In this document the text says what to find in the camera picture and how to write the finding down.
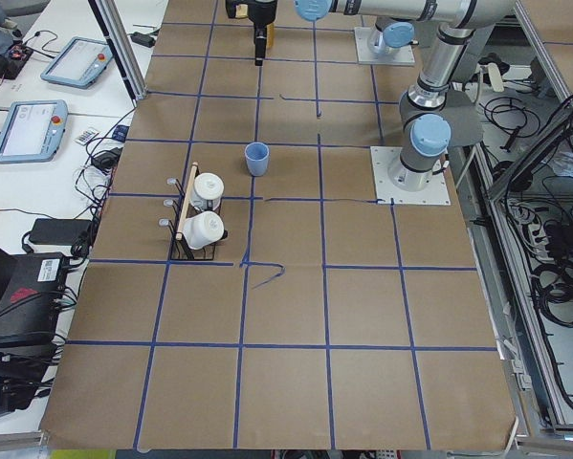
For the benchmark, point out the black power adapter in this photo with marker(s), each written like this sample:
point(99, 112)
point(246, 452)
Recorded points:
point(58, 232)

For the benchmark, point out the aluminium frame post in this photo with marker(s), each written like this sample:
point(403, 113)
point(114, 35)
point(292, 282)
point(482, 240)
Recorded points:
point(112, 29)

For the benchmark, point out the light blue plastic cup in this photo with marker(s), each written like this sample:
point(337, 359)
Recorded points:
point(257, 155)

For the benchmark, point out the lower teach pendant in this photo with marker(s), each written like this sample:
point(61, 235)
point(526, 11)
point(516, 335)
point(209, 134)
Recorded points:
point(32, 131)

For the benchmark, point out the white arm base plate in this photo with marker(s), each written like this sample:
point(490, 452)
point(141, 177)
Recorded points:
point(429, 184)

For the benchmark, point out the black wire cup rack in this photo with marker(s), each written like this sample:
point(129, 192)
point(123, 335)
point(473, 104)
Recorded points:
point(182, 209)

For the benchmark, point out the upper white ceramic cup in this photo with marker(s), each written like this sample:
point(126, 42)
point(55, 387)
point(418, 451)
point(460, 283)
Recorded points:
point(207, 192)

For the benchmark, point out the lower white ceramic cup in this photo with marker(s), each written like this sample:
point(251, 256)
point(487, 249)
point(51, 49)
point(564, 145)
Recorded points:
point(204, 229)

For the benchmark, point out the teach pendant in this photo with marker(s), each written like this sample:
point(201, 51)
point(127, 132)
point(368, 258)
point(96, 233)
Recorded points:
point(79, 63)
point(32, 131)

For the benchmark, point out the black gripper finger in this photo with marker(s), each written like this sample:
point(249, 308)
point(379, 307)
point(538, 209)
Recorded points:
point(260, 48)

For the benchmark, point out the brown paper table cover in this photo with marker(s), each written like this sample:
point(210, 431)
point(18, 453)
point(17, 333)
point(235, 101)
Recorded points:
point(325, 319)

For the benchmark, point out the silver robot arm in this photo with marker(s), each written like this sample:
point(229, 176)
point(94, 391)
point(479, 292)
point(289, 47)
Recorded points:
point(427, 133)
point(390, 34)

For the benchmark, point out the small remote control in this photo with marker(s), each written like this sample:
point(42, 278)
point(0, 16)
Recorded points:
point(86, 136)

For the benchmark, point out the upper teach pendant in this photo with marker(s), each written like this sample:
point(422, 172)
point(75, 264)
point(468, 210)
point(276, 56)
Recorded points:
point(79, 63)

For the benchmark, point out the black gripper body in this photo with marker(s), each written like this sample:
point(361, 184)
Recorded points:
point(260, 13)

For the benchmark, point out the black computer box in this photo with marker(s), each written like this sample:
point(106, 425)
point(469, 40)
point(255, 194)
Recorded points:
point(30, 287)

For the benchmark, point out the white ceramic cup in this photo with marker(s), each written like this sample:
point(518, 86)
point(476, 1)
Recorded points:
point(204, 229)
point(207, 192)

